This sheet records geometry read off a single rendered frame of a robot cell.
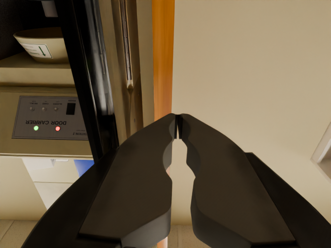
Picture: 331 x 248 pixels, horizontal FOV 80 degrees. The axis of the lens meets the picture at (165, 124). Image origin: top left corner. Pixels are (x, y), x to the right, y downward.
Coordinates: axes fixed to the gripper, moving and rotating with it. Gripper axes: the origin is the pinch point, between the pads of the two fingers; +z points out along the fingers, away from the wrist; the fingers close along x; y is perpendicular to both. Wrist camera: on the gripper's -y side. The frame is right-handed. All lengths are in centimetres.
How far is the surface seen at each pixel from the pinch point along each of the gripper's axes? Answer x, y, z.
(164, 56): -1.4, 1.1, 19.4
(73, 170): -27, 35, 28
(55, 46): -23.5, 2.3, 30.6
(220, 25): 18, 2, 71
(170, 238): 2, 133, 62
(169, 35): -0.8, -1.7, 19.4
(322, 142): 76, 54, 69
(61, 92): -22.5, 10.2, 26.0
